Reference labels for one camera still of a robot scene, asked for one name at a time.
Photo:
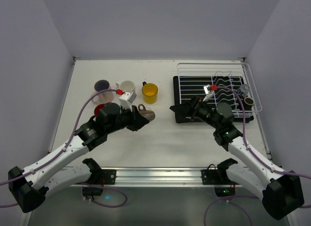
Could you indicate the white faceted mug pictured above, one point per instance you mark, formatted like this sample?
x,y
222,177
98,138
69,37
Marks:
x,y
126,86

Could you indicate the white wire dish rack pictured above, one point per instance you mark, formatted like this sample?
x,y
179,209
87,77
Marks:
x,y
230,68

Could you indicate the dark brown cup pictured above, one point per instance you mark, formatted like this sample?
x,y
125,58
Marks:
x,y
146,113

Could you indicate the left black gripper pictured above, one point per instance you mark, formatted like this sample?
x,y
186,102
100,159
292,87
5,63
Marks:
x,y
132,119

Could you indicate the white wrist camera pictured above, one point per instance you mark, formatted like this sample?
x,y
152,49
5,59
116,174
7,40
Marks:
x,y
126,100
209,93

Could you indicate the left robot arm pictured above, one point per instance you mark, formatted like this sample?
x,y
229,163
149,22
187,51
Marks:
x,y
31,185

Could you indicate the yellow mug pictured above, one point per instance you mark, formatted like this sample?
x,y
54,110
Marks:
x,y
149,92

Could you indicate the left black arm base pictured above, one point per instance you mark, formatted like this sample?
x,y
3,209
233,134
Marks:
x,y
100,178

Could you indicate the pale pink mug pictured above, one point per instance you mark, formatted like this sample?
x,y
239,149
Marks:
x,y
104,97

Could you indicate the black drain tray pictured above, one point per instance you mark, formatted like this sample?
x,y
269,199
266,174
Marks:
x,y
186,87

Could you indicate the red mug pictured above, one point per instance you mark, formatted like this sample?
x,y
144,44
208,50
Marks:
x,y
98,108

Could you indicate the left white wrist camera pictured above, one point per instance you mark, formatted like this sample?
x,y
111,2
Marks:
x,y
126,100

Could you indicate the aluminium mounting rail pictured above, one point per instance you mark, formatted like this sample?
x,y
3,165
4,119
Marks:
x,y
143,177

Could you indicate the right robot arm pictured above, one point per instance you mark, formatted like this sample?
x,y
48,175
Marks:
x,y
279,191

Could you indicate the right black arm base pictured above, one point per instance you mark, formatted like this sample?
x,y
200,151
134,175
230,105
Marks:
x,y
217,177

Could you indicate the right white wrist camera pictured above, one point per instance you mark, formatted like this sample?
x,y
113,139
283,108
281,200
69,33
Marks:
x,y
209,93

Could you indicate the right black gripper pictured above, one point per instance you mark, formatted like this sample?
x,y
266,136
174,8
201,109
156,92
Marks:
x,y
192,109

